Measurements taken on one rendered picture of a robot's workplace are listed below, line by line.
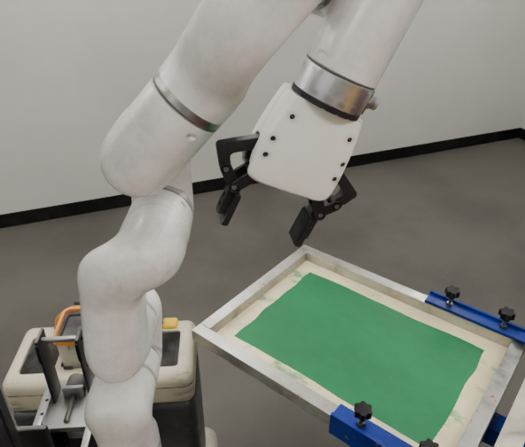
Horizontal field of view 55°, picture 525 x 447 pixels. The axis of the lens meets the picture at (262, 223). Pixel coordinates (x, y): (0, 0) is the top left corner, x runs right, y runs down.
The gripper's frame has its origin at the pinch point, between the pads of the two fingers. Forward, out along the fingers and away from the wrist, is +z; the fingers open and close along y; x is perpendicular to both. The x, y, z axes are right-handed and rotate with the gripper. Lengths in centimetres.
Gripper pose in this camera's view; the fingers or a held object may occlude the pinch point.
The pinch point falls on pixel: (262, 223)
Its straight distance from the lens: 56.9
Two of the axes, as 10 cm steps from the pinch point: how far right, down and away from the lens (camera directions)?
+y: -8.9, -2.7, -3.8
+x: 2.0, 5.2, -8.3
